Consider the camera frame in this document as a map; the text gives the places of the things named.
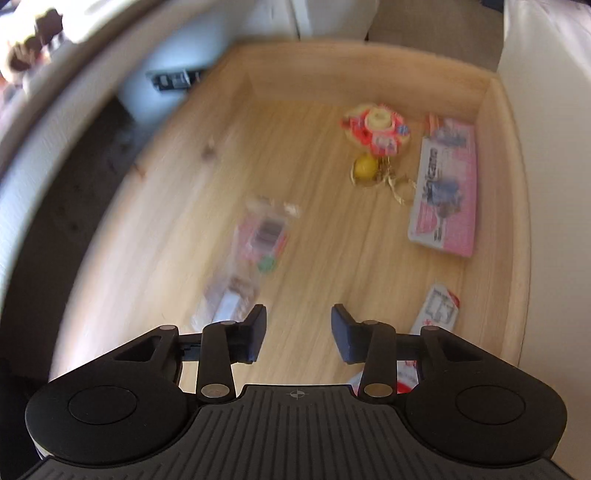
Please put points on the clear packet with pink insert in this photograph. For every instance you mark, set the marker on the clear packet with pink insert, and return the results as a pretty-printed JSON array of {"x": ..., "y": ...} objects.
[{"x": 265, "y": 233}]

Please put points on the pink box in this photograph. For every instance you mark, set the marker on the pink box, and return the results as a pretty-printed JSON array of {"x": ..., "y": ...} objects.
[{"x": 445, "y": 194}]

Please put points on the red white packet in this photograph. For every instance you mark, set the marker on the red white packet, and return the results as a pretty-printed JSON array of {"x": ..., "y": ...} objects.
[{"x": 438, "y": 307}]

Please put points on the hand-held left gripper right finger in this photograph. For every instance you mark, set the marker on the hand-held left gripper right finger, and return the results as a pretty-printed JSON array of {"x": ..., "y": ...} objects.
[{"x": 342, "y": 332}]

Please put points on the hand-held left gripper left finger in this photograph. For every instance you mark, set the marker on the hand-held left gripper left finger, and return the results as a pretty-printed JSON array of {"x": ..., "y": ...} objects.
[{"x": 256, "y": 332}]

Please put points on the clear packet with white insert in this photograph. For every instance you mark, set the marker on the clear packet with white insert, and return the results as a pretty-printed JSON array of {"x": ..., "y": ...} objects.
[{"x": 228, "y": 300}]

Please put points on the white-fronted wooden drawer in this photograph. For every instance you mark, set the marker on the white-fronted wooden drawer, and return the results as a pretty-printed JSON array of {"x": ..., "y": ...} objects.
[{"x": 300, "y": 207}]

